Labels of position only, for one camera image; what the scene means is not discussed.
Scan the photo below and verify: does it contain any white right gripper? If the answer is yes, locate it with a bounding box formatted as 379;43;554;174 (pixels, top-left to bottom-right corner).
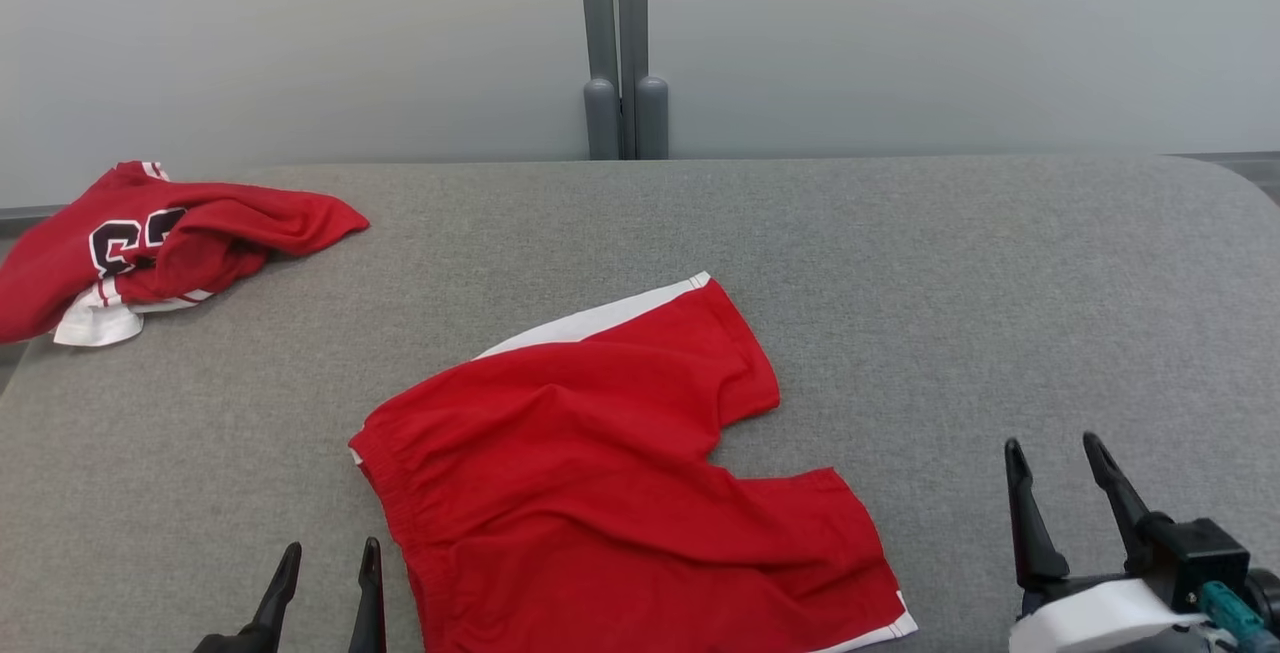
1004;432;1226;653

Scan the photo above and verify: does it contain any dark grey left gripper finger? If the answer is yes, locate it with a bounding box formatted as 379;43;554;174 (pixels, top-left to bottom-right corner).
347;537;387;653
193;542;303;653

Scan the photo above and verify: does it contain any red shorts white side stripe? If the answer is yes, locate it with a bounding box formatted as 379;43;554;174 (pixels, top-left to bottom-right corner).
348;271;919;653

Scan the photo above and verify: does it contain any red jersey shirt white trim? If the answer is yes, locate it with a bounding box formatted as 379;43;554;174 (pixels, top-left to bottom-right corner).
0;161;371;348

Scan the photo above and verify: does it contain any right cable with teal plug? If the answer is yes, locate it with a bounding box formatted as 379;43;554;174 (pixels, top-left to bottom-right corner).
1198;581;1280;653

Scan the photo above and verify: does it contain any grey double partition post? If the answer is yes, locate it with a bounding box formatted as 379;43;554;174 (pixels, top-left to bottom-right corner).
577;0;669;161

